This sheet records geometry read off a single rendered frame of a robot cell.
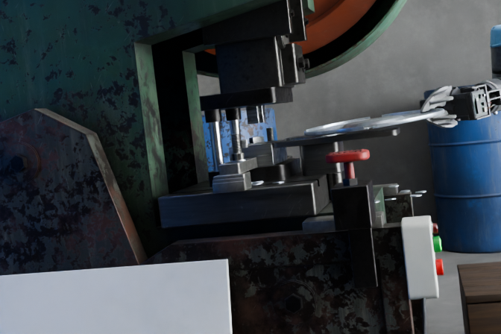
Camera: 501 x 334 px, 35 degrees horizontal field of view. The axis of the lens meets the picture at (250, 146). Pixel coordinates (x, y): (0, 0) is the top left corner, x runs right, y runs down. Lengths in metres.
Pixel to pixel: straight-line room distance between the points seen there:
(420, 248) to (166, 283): 0.46
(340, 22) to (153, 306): 0.88
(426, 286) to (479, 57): 3.63
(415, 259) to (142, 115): 0.58
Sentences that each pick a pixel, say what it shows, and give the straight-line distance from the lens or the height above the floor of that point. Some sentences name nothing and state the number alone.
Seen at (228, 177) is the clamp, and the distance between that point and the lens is 1.45.
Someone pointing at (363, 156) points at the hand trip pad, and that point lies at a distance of 1.29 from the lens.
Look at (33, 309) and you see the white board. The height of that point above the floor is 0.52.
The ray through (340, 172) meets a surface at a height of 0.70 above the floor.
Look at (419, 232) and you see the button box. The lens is 1.38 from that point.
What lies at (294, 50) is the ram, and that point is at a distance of 1.62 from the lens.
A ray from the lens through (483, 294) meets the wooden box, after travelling 2.02.
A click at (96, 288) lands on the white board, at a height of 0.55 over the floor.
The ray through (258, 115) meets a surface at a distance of 1.65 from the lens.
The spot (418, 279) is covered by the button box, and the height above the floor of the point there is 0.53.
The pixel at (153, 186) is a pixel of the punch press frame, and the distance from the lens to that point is 1.56.
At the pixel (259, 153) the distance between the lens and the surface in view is 1.60.
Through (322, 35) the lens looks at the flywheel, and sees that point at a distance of 1.99.
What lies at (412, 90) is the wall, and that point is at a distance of 4.94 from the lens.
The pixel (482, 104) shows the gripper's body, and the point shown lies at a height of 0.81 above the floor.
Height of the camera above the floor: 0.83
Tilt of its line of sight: 2 degrees down
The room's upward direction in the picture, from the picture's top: 7 degrees counter-clockwise
